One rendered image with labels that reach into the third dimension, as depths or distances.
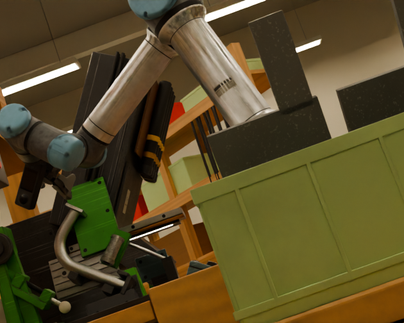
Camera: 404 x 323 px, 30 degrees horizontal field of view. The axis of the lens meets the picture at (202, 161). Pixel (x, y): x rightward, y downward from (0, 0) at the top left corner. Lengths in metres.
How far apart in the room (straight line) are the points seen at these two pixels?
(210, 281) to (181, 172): 3.87
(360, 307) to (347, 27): 10.88
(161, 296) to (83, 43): 8.26
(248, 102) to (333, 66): 9.98
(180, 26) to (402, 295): 0.88
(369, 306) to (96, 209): 1.39
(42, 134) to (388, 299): 1.01
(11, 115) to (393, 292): 1.07
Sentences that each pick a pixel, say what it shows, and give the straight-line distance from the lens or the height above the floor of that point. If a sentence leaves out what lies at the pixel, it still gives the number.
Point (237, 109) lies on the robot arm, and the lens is 1.45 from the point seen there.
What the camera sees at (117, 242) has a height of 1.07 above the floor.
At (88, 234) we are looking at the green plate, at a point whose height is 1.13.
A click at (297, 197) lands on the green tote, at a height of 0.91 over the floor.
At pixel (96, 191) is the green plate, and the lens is 2.12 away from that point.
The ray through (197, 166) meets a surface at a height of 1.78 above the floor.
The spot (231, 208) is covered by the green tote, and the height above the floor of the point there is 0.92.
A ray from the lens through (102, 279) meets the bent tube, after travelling 1.99.
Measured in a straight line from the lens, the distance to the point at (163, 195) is 5.48.
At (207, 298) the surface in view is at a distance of 1.40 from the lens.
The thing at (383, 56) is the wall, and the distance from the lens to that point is 11.54.
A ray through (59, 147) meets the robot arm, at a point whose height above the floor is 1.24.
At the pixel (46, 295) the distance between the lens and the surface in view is 1.81.
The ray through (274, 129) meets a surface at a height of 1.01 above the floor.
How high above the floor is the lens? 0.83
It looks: 11 degrees up
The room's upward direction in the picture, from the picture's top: 20 degrees counter-clockwise
